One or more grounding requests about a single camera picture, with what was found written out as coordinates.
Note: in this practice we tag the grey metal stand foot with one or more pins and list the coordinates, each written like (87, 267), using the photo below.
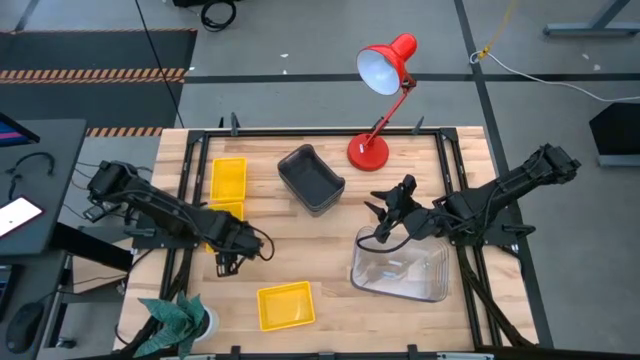
(595, 29)

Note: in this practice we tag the yellow plastic basket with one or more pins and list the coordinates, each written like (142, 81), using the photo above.
(286, 306)
(228, 180)
(230, 207)

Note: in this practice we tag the clear plastic basket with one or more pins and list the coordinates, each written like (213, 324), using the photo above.
(400, 280)
(425, 270)
(370, 280)

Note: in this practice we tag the monitor with blue screen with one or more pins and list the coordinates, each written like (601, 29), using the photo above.
(12, 132)

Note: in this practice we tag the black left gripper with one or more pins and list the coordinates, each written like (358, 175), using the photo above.
(232, 259)

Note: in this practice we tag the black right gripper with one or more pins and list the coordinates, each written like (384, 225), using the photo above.
(407, 217)

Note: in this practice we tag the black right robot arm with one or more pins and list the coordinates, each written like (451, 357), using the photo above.
(500, 195)

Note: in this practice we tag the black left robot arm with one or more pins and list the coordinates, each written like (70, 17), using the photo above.
(160, 210)

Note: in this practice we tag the dark grey side desk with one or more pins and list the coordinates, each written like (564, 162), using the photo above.
(55, 170)

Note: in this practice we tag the black box with grey base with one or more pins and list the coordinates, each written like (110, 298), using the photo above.
(617, 132)

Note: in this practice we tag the black computer mouse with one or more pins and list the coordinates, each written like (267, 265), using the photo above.
(22, 327)

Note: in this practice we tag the red desk lamp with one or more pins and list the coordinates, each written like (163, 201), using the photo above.
(368, 152)

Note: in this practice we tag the black floor mat hazard stripes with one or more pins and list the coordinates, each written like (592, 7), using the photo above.
(95, 55)

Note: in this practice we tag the green plant in white pot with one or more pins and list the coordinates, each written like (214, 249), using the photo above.
(175, 320)

